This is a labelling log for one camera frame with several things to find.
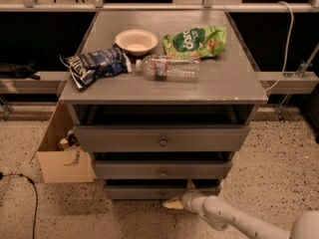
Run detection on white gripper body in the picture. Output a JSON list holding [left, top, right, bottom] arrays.
[[181, 189, 203, 213]]

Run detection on grey bottom drawer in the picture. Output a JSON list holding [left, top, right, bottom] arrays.
[[103, 184, 221, 201]]

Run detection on grey drawer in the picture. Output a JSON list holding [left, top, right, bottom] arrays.
[[74, 125, 250, 152], [103, 184, 221, 201], [95, 160, 232, 179]]

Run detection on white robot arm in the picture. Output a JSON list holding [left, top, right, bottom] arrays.
[[163, 180, 319, 239]]

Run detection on grey wooden drawer cabinet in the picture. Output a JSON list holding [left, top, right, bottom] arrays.
[[60, 10, 267, 194]]

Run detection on grey middle drawer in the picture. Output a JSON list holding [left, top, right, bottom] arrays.
[[95, 160, 232, 179]]

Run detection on grey top drawer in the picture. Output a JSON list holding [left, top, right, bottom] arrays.
[[74, 125, 250, 152]]

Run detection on clear plastic water bottle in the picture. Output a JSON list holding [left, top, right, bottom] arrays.
[[136, 55, 200, 82]]

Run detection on items inside cardboard box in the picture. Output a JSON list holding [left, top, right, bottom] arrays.
[[59, 129, 80, 150]]

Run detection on cardboard box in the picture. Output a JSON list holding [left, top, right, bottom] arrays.
[[36, 104, 96, 183]]

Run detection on green snack bag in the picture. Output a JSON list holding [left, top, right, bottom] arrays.
[[163, 26, 226, 58]]

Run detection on white paper bowl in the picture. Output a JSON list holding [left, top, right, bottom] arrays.
[[115, 29, 158, 57]]

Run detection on blue chip bag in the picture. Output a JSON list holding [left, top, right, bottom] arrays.
[[60, 45, 132, 90]]

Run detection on black object on ledge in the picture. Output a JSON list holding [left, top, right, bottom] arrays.
[[0, 63, 40, 81]]

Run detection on black floor cable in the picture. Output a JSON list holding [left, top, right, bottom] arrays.
[[0, 171, 40, 239]]

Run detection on white hanging cable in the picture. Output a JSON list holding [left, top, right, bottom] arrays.
[[264, 1, 296, 93]]

